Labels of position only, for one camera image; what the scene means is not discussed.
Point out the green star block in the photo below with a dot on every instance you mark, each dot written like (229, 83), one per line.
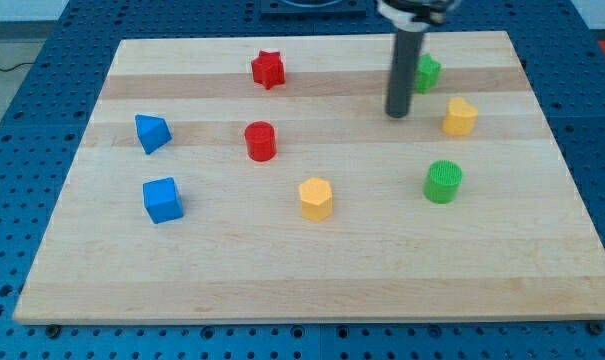
(427, 75)

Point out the wooden board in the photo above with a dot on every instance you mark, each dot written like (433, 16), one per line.
(516, 243)

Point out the red cylinder block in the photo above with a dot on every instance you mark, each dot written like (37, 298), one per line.
(260, 141)

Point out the green cylinder block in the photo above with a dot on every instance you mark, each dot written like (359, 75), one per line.
(442, 181)

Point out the blue triangular prism block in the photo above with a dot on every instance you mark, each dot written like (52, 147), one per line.
(153, 132)

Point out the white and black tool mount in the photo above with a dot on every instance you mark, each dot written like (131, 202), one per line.
(416, 15)

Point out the red star block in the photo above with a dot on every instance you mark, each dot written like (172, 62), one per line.
(268, 69)

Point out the yellow heart block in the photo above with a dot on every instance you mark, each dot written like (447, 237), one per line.
(460, 117)

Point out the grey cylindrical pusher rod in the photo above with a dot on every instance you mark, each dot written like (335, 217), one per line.
(404, 63)

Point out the blue cube block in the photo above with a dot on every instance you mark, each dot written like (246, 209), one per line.
(162, 200)

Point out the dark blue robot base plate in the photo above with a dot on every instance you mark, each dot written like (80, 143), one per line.
(283, 8)

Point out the yellow hexagon block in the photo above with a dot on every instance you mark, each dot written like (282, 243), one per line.
(316, 199)

